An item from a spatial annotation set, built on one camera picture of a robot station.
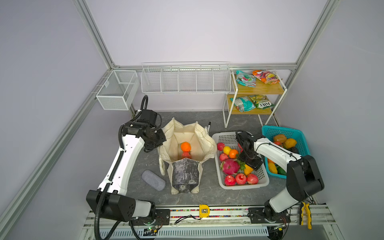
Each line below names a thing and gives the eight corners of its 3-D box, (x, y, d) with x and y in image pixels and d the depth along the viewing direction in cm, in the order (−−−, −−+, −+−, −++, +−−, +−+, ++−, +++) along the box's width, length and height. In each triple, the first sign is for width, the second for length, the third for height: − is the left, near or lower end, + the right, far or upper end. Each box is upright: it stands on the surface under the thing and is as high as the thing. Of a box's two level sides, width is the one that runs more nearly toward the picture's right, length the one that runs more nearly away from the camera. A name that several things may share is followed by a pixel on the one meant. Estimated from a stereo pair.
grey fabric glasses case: (139, 178, 88) (138, 177, 85) (146, 169, 91) (145, 167, 89) (161, 193, 83) (160, 191, 80) (168, 182, 86) (167, 181, 84)
